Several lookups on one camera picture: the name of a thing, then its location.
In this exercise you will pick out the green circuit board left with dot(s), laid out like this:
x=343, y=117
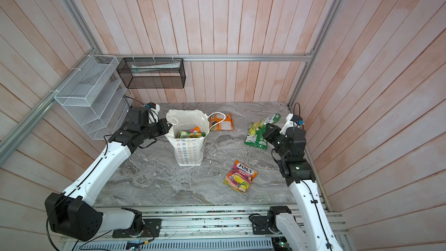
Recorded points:
x=133, y=246

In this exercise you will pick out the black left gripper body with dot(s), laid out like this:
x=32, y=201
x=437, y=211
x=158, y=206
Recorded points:
x=159, y=128

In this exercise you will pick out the orange candy bag back side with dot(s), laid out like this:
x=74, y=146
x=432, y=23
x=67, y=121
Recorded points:
x=220, y=122

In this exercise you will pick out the slotted aluminium base rail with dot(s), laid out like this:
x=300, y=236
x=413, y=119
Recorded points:
x=194, y=228

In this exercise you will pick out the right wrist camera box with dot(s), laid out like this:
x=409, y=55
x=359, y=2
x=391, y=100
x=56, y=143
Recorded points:
x=292, y=120

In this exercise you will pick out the green Fox's spring tea bag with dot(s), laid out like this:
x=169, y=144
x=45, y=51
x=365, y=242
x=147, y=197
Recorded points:
x=193, y=133

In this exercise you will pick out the aluminium frame rails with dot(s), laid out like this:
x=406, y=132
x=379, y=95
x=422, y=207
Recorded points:
x=16, y=137

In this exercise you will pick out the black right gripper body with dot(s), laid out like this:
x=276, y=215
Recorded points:
x=279, y=141

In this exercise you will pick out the small green candy bag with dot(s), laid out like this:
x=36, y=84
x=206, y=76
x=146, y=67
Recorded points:
x=255, y=135

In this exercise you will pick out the yellow green Fox's bag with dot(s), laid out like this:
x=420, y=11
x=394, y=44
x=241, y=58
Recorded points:
x=266, y=120

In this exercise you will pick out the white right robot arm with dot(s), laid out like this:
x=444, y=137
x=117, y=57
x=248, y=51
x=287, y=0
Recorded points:
x=316, y=233

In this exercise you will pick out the green circuit board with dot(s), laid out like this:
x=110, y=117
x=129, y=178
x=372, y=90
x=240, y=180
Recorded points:
x=281, y=244
x=133, y=246

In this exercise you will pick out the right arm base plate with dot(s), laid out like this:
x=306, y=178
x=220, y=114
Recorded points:
x=263, y=225

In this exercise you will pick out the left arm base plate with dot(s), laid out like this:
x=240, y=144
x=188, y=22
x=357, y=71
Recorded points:
x=149, y=228

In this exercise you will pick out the white wire wall shelf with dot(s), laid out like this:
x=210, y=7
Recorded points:
x=96, y=99

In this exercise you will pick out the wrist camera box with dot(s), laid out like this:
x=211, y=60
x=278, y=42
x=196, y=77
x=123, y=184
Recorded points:
x=153, y=112
x=292, y=120

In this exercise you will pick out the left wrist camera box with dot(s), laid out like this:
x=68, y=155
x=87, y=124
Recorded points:
x=153, y=112

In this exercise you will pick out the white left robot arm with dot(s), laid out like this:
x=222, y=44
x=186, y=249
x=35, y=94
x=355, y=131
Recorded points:
x=72, y=213

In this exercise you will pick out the white printed paper bag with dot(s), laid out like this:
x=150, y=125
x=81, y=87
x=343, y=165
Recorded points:
x=188, y=151

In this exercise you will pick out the green circuit board right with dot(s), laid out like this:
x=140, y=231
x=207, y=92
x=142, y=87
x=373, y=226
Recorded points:
x=281, y=244

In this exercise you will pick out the Fox's fruits bag front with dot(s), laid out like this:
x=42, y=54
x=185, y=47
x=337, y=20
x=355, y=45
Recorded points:
x=240, y=177

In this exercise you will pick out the black mesh wall basket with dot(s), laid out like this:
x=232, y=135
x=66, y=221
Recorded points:
x=139, y=73

